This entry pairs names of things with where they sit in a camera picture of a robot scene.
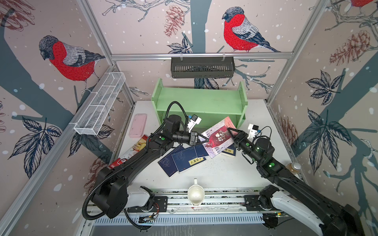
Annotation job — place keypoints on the white ceramic pitcher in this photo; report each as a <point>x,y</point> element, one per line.
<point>196,194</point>

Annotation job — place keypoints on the white wire mesh tray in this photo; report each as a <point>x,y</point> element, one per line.
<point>95,114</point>

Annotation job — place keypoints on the blue book yellow label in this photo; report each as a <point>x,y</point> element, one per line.
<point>230,151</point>
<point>186,159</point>

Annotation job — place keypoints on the black hanging slotted basket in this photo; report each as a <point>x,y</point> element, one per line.
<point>202,67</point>

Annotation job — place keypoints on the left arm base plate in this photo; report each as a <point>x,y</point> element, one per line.
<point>160,204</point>

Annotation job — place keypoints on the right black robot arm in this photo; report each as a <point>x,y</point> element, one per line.
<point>288,193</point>

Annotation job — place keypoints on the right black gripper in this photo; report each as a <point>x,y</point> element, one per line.
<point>240,138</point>

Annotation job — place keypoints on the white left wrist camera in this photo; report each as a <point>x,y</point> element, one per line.
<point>193,120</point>

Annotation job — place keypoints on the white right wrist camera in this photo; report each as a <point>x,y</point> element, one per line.
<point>253,131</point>

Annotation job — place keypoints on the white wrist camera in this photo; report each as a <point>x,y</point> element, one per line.
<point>253,131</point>
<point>193,120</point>

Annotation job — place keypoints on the leftmost blue book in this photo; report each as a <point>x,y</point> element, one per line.
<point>167,163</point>

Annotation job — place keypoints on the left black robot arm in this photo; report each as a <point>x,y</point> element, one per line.
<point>109,196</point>

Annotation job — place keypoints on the aluminium mounting rail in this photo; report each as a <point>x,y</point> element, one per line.
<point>216,201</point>

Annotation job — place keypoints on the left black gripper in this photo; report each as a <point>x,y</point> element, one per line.
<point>192,140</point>

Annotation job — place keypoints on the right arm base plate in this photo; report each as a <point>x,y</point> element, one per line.
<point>252,203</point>

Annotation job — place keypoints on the pink red illustrated book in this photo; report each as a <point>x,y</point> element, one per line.
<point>219,138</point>

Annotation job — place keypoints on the green wooden two-tier shelf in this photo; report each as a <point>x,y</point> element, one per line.
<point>211,105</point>

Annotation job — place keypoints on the pink rectangular case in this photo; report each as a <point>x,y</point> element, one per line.
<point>138,126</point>

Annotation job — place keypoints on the small circuit board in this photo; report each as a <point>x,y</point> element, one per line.
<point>146,220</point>

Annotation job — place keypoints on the amber bottle white cap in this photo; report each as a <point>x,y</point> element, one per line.
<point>294,168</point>

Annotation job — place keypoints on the red snack bag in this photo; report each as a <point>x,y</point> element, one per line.
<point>136,148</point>

